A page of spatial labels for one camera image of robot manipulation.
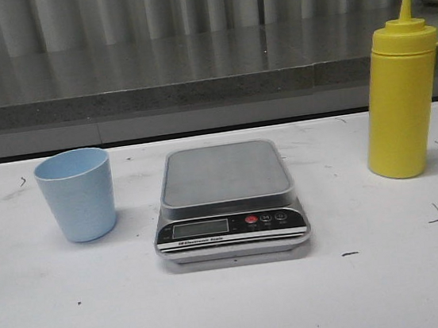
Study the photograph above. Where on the light blue plastic cup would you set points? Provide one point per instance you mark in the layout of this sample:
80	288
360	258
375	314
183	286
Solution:
78	187

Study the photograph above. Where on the silver digital kitchen scale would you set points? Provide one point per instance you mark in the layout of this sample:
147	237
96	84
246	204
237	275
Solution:
228	201

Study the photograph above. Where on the yellow squeeze bottle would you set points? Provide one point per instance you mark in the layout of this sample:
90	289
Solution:
403	59

